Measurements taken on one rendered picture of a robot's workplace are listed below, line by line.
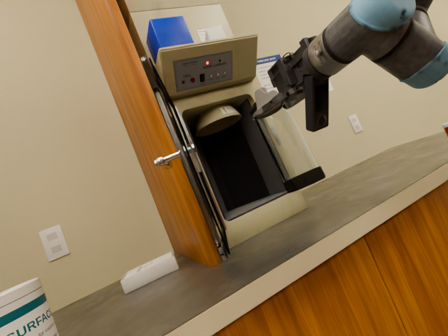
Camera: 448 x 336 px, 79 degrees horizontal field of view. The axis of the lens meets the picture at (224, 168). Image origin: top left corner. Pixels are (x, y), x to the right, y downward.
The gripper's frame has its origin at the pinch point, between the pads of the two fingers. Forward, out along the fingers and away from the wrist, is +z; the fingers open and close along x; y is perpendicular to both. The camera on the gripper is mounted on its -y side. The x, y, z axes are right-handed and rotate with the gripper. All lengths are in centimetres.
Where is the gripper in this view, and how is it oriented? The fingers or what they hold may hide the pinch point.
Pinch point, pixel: (272, 113)
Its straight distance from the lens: 71.4
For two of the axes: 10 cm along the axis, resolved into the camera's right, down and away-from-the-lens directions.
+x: -8.5, 3.3, -4.1
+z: -3.5, 2.2, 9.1
